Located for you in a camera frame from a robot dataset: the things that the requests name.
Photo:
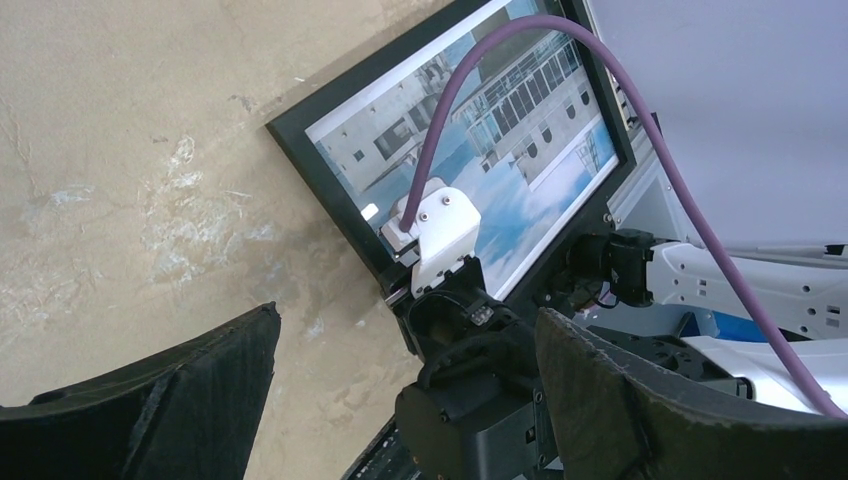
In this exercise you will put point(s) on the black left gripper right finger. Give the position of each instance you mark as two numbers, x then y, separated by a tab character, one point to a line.
616	415

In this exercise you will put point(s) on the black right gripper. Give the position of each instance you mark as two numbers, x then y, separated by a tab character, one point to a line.
458	326

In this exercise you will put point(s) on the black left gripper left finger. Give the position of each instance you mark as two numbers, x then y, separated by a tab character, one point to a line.
189	412

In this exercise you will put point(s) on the building and sky photo print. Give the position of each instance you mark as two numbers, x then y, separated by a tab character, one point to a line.
525	139

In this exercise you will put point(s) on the black wooden picture frame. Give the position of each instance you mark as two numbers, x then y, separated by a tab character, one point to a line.
288	130

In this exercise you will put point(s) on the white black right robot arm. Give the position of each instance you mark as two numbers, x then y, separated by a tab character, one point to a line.
498	398

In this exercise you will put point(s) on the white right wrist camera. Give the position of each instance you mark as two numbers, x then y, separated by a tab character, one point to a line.
443	234

